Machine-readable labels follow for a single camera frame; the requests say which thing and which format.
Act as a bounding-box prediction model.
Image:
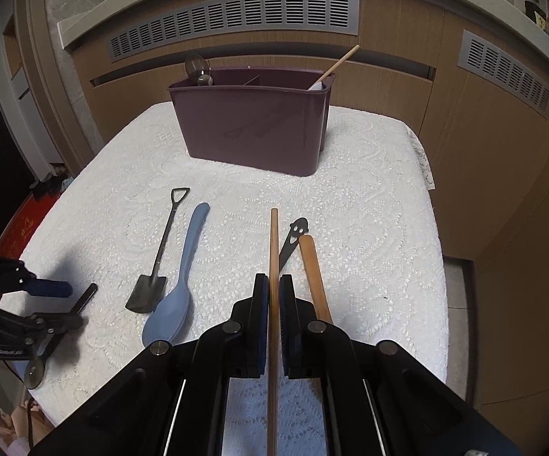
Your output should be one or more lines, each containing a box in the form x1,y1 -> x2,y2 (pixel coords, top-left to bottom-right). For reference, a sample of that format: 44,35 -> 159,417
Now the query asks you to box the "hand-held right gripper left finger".
27,273 -> 271,456

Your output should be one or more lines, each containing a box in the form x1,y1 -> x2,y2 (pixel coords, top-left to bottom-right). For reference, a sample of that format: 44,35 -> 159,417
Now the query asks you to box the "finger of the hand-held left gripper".
18,312 -> 89,358
0,260 -> 74,298

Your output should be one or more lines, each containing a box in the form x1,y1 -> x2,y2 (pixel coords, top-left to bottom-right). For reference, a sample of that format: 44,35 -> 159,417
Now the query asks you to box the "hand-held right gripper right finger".
278,273 -> 522,456

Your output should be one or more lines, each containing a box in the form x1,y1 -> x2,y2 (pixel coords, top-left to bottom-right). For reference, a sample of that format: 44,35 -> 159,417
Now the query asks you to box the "black handled round spoon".
22,283 -> 98,390

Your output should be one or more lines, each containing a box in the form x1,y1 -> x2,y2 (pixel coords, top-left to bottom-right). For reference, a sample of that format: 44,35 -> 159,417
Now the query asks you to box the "brown wooden spoon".
300,234 -> 335,326

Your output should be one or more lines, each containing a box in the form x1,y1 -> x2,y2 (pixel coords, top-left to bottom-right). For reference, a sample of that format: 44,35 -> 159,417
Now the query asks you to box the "wooden chopstick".
266,208 -> 281,456
313,44 -> 361,87

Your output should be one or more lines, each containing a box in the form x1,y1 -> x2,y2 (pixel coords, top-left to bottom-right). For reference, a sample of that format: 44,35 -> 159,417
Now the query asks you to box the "black shovel shaped spoon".
125,187 -> 191,314

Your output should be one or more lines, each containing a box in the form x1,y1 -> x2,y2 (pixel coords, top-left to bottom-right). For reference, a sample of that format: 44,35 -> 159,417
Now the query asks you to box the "metal spoon with smiley handle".
278,217 -> 309,271

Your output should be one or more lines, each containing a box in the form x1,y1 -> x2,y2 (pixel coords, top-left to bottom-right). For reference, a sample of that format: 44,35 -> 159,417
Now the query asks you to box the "blue grey plastic spoon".
141,202 -> 211,347

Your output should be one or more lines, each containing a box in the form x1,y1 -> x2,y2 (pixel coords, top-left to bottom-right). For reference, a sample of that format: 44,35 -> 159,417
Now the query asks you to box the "purple plastic utensil holder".
167,67 -> 337,177

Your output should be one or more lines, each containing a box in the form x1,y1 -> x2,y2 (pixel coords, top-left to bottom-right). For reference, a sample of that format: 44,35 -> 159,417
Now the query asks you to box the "dark metal spoon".
184,54 -> 206,77

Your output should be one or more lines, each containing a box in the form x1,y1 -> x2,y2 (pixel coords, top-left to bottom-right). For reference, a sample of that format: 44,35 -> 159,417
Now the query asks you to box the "red floor mat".
0,190 -> 61,276

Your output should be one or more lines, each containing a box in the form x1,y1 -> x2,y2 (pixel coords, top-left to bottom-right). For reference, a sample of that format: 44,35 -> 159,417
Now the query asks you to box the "person's pink clothing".
0,404 -> 47,456

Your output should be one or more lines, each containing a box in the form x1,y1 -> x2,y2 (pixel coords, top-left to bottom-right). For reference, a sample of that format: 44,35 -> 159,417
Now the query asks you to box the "pile of shoes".
30,161 -> 73,198

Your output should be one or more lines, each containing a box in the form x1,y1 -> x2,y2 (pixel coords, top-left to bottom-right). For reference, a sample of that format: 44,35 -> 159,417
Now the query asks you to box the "white lace tablecloth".
0,101 -> 449,456

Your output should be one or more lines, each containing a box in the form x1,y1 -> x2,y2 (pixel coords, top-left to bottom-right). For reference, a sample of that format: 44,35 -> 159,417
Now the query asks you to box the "white shelf cabinet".
0,0 -> 61,172

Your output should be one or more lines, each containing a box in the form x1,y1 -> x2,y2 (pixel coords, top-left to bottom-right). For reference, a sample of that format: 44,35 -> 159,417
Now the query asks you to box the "brown wooden cabinet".
15,0 -> 549,409

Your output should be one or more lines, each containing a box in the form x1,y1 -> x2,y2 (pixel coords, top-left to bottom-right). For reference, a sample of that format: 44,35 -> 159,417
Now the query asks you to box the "long grey vent grille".
107,0 -> 361,63

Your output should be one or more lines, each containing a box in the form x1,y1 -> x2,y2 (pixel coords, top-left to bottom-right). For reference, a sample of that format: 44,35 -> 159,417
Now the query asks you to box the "short grey vent grille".
457,30 -> 549,116

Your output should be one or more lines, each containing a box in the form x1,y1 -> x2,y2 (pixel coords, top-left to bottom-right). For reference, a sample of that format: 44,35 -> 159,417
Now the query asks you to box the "white stone countertop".
58,0 -> 549,81

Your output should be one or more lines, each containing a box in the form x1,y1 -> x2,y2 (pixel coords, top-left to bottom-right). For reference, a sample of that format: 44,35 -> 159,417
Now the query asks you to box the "black cable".
1,358 -> 35,452

